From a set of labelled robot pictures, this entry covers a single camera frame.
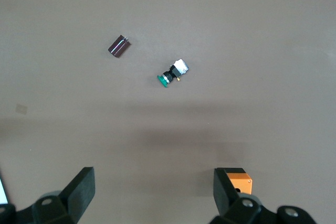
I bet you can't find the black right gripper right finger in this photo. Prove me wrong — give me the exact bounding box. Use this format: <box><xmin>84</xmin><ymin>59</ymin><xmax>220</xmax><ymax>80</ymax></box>
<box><xmin>209</xmin><ymin>168</ymin><xmax>279</xmax><ymax>224</ymax></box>

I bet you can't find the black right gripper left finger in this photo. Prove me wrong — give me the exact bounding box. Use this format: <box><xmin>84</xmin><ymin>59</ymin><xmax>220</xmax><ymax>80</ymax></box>
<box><xmin>24</xmin><ymin>166</ymin><xmax>96</xmax><ymax>224</ymax></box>

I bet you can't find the white drawer cabinet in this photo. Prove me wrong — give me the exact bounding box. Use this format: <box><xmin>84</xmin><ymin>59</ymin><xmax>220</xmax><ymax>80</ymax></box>
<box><xmin>0</xmin><ymin>174</ymin><xmax>9</xmax><ymax>205</ymax></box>

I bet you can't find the green mushroom push button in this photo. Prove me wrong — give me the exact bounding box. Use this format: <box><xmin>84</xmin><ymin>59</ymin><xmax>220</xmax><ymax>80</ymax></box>
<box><xmin>156</xmin><ymin>58</ymin><xmax>190</xmax><ymax>89</ymax></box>

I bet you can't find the dark brown cylindrical capacitor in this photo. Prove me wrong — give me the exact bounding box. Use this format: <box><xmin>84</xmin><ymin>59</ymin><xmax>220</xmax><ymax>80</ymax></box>
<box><xmin>108</xmin><ymin>34</ymin><xmax>132</xmax><ymax>59</ymax></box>

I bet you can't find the orange button enclosure box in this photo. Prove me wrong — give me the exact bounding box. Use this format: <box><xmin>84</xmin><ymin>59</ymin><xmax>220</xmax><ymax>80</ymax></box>
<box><xmin>222</xmin><ymin>167</ymin><xmax>253</xmax><ymax>195</ymax></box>

